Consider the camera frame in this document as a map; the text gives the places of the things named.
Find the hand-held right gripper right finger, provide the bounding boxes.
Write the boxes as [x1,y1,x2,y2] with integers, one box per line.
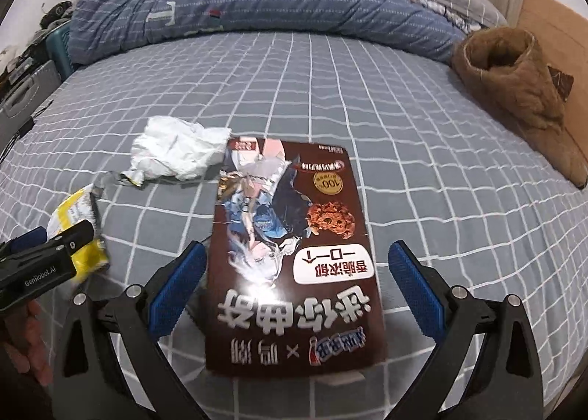
[387,241,544,420]

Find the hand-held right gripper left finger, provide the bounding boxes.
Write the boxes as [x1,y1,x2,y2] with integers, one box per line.
[51,242,212,420]

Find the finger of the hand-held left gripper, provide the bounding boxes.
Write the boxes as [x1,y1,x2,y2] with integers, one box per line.
[46,220,95,252]
[0,226,47,256]

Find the yellow snack wrapper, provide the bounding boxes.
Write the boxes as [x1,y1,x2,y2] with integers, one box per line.
[46,188,111,283]

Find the silver foil wrapper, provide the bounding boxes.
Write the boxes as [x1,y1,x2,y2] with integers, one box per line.
[94,169,145,195]

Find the brown cookie box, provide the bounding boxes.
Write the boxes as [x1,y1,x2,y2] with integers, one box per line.
[204,137,387,377]

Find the white paper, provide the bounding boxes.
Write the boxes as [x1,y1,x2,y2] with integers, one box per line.
[129,117,232,182]

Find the person's left hand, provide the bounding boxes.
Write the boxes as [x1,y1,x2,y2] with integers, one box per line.
[0,300,53,388]

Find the bed with grey checked sheet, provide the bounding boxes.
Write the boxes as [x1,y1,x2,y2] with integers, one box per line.
[0,27,588,420]

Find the grey suitcase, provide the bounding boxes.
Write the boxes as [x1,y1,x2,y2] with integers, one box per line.
[0,60,62,159]

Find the teal stool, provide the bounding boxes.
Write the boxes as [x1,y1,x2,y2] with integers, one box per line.
[46,29,74,78]

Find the dark tangled object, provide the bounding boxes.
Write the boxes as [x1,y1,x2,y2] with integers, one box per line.
[39,1,74,28]

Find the brown fleece garment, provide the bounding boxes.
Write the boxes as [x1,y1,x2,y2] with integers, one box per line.
[450,27,588,191]

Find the dark brown patterned cloth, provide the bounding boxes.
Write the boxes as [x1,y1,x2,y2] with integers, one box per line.
[549,66,575,101]

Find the wooden headboard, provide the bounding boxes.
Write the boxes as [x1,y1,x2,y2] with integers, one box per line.
[517,0,588,94]

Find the black charger cable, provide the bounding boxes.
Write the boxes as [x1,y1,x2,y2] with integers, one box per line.
[0,115,35,159]

